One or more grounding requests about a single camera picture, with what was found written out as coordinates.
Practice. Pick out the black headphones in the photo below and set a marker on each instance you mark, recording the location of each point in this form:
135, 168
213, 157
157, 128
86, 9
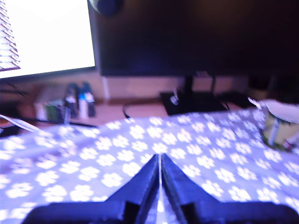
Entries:
107, 5

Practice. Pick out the black monitor with stand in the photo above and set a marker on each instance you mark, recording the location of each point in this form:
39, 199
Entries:
187, 35

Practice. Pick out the paw print cloth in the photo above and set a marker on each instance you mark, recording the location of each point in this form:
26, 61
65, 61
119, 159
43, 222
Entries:
163, 140

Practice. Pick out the white and blue box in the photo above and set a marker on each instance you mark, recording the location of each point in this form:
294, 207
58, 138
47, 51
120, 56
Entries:
83, 105

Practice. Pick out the cartoon print coffee mug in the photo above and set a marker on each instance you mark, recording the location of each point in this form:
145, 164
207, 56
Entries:
278, 126

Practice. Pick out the flat black desk object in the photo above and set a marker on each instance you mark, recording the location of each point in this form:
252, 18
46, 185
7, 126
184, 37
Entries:
234, 100

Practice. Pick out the small white plastic clip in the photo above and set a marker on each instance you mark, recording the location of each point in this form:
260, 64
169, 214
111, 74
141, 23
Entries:
255, 102

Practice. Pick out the green printed box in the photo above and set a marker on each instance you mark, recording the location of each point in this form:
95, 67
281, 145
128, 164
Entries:
54, 112

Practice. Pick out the lit computer monitor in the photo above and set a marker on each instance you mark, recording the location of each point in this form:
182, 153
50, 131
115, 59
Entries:
51, 32

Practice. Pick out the dark blue box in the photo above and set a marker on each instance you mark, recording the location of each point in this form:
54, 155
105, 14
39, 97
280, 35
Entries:
90, 98

